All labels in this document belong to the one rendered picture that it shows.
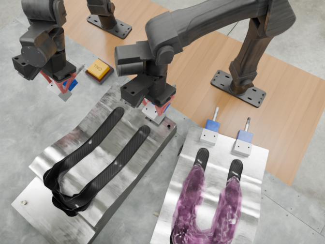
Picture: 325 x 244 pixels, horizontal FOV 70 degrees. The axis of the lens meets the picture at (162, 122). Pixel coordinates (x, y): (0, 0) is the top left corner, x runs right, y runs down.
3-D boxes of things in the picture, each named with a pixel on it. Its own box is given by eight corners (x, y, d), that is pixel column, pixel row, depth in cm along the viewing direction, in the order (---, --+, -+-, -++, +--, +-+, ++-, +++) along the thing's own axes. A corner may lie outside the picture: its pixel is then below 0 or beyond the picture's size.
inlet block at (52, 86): (81, 66, 81) (74, 57, 76) (91, 73, 80) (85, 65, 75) (54, 94, 78) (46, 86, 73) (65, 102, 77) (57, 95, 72)
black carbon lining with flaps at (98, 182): (118, 106, 79) (111, 94, 70) (155, 133, 75) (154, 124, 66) (44, 191, 71) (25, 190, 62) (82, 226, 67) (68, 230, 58)
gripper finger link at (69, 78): (60, 101, 71) (57, 78, 64) (44, 89, 72) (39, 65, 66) (78, 91, 75) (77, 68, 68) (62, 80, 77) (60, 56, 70)
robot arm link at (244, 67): (233, 88, 78) (270, 14, 47) (226, 72, 80) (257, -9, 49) (251, 83, 78) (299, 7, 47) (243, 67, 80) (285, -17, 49)
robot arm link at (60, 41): (57, 60, 61) (55, 37, 56) (36, 53, 60) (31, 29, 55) (68, 47, 66) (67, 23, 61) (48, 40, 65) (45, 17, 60)
